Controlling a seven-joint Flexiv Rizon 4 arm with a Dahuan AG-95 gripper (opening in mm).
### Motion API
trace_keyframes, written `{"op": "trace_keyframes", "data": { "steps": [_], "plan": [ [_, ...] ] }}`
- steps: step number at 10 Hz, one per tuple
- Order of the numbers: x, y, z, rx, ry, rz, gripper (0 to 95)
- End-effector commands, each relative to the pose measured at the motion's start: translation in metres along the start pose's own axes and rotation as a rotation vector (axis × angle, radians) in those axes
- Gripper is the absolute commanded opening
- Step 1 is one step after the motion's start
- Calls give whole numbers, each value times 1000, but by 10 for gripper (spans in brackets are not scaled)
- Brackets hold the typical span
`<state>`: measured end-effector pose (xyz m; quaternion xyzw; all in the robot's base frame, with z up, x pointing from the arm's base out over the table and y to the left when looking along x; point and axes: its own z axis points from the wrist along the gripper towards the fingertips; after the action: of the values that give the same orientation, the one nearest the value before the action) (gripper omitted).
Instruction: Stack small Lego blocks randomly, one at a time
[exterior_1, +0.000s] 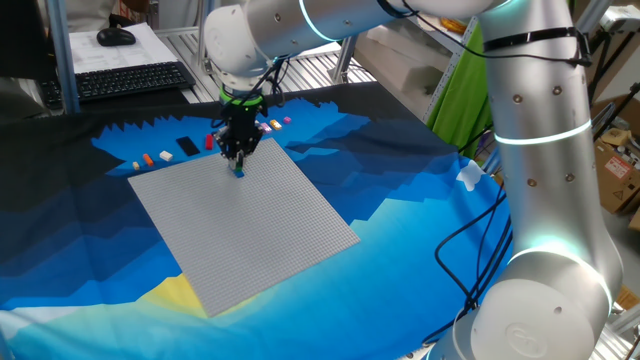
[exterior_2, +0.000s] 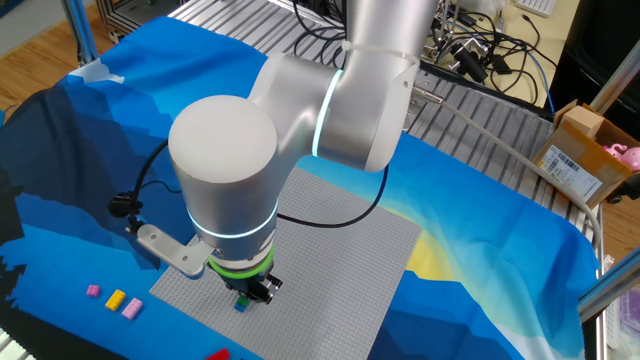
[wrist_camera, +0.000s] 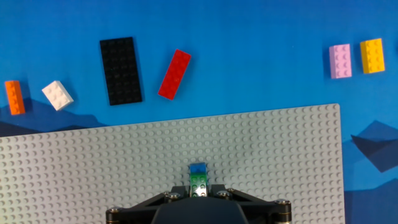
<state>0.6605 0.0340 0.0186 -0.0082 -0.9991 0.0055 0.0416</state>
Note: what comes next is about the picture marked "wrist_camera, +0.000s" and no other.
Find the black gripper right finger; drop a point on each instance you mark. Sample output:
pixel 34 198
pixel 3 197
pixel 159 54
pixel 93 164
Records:
pixel 264 208

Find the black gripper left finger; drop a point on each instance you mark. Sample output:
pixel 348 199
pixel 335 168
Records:
pixel 140 208

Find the green Lego brick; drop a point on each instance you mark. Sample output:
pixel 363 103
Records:
pixel 199 185

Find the blue Lego brick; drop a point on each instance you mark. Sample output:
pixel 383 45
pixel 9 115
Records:
pixel 198 168

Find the grey Lego baseplate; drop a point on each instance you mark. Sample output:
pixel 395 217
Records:
pixel 93 168

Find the red Lego plate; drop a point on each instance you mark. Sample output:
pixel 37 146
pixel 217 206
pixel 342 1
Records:
pixel 174 74

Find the black Lego plate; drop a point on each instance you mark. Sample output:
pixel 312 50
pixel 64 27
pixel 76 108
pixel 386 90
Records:
pixel 121 71

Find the white Lego brick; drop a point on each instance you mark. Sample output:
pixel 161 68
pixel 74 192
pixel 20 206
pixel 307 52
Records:
pixel 58 95

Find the light pink Lego brick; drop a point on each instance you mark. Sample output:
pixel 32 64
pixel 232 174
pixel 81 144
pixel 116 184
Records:
pixel 340 61

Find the orange Lego brick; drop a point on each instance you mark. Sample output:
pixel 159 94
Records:
pixel 15 97

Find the yellow Lego brick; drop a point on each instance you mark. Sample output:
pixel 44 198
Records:
pixel 372 56

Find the blue mountain print cloth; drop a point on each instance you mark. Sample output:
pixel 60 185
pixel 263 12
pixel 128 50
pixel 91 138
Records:
pixel 233 37

